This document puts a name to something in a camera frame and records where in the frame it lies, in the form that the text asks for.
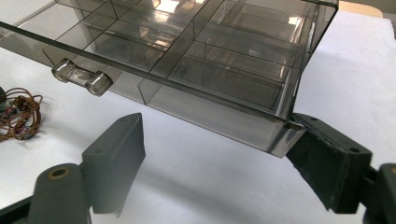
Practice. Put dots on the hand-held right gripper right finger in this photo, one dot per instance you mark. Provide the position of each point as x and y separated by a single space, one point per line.
333 174

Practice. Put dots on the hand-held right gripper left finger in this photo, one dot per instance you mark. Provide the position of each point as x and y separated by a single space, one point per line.
115 165

